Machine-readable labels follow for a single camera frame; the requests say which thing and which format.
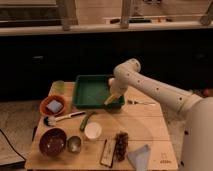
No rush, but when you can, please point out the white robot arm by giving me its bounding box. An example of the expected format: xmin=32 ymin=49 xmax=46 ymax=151
xmin=110 ymin=58 xmax=213 ymax=171

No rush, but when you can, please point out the green plastic tray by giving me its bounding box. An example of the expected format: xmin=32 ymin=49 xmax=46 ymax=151
xmin=72 ymin=75 xmax=125 ymax=109

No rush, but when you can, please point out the orange peach fruit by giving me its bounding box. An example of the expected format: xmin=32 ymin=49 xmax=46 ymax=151
xmin=108 ymin=78 xmax=114 ymax=87

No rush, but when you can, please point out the metal fork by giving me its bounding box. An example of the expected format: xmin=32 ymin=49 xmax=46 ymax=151
xmin=127 ymin=99 xmax=155 ymax=105

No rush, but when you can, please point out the green cucumber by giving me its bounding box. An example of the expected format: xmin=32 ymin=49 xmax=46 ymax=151
xmin=79 ymin=112 xmax=96 ymax=131

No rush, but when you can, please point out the brown pine cone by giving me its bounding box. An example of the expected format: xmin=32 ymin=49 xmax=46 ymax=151
xmin=115 ymin=132 xmax=128 ymax=161

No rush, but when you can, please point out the yellow-green plastic cup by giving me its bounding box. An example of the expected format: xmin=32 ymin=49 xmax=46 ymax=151
xmin=52 ymin=80 xmax=65 ymax=95

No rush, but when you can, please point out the blue sponge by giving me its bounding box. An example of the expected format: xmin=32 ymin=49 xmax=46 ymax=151
xmin=46 ymin=100 xmax=63 ymax=113

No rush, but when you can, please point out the orange bowl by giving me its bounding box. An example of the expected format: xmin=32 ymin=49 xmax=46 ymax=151
xmin=39 ymin=95 xmax=67 ymax=116

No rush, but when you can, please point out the small metal cup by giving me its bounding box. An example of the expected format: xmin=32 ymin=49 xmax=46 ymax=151
xmin=67 ymin=136 xmax=81 ymax=153

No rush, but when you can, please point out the grey-blue folded cloth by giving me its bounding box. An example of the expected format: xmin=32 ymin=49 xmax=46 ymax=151
xmin=127 ymin=145 xmax=151 ymax=171

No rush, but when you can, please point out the dark purple bowl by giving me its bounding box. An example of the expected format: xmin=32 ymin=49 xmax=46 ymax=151
xmin=39 ymin=128 xmax=67 ymax=157

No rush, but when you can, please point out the black cable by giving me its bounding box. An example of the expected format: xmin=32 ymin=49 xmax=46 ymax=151
xmin=0 ymin=127 xmax=27 ymax=161

